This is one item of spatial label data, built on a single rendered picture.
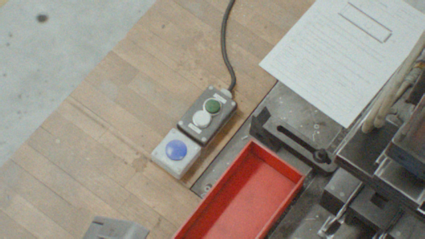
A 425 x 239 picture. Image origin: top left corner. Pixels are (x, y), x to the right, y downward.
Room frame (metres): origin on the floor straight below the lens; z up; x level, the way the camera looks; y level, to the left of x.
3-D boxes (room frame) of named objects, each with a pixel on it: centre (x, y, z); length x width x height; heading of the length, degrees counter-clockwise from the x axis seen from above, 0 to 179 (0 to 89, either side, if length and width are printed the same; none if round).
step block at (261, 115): (0.63, -0.11, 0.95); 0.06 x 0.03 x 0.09; 56
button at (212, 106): (0.68, -0.01, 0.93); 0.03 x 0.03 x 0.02
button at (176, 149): (0.59, 0.05, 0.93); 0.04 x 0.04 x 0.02
